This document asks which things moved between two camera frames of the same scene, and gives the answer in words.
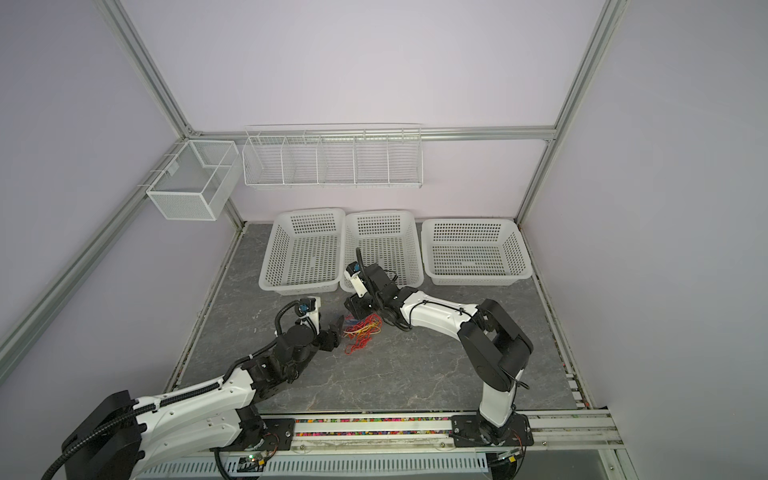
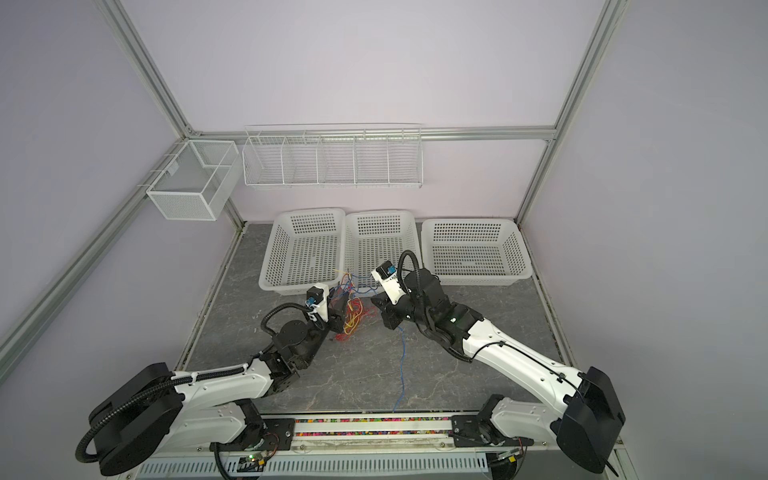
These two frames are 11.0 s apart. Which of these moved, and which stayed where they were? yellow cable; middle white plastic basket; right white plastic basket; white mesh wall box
Moved: yellow cable
Stayed: right white plastic basket; middle white plastic basket; white mesh wall box
